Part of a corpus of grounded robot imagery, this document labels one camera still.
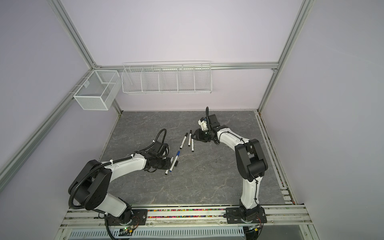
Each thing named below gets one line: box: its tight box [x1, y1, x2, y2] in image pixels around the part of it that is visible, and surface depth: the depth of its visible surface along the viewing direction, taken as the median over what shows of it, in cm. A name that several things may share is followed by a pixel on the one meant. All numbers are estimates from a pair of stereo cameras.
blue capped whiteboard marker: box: [169, 150, 181, 173], surface depth 95 cm
